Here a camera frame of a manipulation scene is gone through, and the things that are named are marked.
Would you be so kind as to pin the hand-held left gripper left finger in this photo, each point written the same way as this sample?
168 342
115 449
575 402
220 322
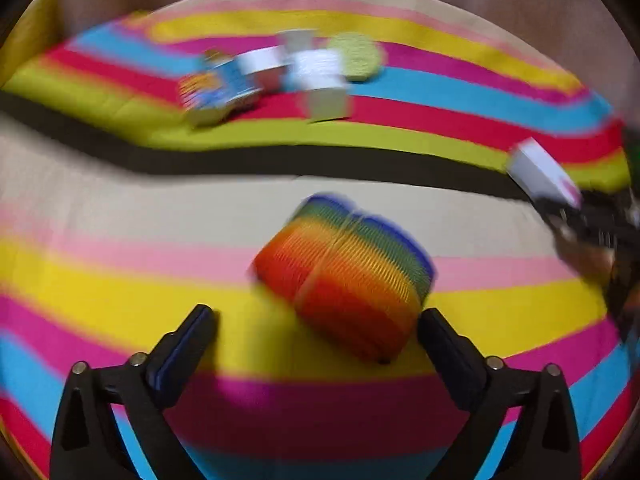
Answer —
185 350

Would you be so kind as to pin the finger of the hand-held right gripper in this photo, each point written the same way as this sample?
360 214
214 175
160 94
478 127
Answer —
575 217

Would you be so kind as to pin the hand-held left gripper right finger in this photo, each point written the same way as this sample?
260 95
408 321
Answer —
450 355

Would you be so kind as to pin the small white cube box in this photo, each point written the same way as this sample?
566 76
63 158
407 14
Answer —
542 175

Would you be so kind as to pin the rainbow spring toy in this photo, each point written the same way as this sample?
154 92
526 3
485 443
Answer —
345 280

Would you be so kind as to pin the striped colourful tablecloth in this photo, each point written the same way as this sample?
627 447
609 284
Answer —
200 210

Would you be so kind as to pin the colourful printed box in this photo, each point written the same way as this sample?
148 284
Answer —
217 90

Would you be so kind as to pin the round green sponge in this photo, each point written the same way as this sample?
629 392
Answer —
357 57

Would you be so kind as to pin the white barcode label box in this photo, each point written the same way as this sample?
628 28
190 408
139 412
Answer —
322 85

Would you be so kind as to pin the small silver white box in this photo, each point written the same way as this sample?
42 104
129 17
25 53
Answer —
300 42

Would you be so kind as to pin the yellow leather chair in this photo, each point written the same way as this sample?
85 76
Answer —
25 45

